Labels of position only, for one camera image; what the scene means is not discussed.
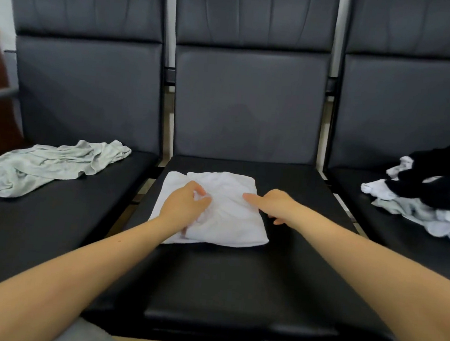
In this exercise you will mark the person's right thumb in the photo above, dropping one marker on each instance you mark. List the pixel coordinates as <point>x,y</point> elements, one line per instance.
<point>280,221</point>

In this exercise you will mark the black leather chair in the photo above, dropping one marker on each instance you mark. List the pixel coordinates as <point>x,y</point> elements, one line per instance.
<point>401,104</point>
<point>250,100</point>
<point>84,87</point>

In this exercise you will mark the black garment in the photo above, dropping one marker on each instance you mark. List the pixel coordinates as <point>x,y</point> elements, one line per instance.
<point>438,173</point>

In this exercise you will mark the person's right forearm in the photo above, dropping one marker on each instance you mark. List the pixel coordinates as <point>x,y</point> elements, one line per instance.
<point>379,281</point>

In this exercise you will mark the white shirt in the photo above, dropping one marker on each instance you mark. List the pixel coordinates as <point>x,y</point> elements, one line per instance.
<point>231,215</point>

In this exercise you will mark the person's right hand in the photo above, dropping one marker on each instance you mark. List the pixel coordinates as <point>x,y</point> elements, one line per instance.
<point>280,204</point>

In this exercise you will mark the person's left leg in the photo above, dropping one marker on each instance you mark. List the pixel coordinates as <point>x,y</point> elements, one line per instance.
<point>87,336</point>

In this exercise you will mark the person's left hand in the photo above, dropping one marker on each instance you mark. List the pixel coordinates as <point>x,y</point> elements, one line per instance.
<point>178,207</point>

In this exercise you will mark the crumpled white garment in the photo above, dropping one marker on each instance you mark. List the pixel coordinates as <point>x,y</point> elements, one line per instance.
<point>381,188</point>

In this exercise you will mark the crumpled light grey garment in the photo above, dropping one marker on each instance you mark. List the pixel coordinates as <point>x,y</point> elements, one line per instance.
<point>438,224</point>

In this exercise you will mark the crumpled grey-green garment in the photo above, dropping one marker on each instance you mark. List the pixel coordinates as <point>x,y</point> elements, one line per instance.
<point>50,162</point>

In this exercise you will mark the person's left thumb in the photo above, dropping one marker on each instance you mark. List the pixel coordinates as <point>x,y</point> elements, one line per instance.
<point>203,203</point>

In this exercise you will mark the black chair connector bracket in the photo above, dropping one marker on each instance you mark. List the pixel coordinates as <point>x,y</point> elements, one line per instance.
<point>331,86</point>
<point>170,76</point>

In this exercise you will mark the person's left forearm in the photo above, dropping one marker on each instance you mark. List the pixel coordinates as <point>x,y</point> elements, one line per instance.
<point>68,280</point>

